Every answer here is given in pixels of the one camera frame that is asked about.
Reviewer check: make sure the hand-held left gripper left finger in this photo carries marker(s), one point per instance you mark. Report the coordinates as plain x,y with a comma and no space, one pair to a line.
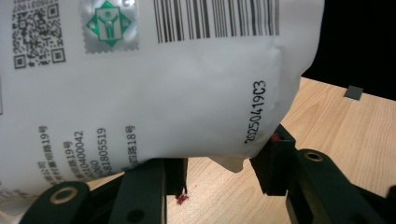
143,193

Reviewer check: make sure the white and blue pouch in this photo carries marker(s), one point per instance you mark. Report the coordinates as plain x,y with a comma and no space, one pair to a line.
186,93

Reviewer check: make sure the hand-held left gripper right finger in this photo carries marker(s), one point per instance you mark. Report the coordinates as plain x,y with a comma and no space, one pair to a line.
311,186

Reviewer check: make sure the small grey block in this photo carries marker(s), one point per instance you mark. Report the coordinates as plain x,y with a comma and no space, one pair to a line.
354,92

